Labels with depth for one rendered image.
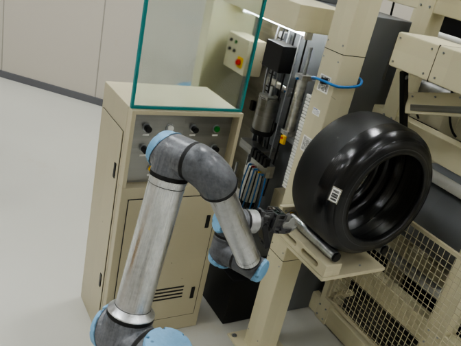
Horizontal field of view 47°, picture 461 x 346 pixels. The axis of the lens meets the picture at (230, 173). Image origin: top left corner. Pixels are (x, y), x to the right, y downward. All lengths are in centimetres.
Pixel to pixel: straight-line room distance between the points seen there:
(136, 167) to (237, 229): 90
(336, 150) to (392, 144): 21
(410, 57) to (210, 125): 93
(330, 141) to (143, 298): 96
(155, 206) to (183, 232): 114
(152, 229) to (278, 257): 124
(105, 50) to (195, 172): 471
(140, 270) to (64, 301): 160
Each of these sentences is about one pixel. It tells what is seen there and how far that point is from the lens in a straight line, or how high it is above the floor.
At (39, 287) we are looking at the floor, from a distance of 328.
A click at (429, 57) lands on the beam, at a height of 173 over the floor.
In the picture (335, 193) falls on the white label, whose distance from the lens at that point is 205.
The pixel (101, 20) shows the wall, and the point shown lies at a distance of 606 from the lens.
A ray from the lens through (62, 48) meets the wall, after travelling 635.
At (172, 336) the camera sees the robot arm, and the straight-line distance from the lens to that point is 167.
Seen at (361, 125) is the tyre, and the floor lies 144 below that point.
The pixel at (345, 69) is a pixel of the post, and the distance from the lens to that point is 235.
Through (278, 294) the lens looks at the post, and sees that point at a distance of 280.
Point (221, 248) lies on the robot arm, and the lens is 195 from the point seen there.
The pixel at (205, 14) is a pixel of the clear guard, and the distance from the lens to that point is 231.
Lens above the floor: 200
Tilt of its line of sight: 23 degrees down
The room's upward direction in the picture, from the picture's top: 13 degrees clockwise
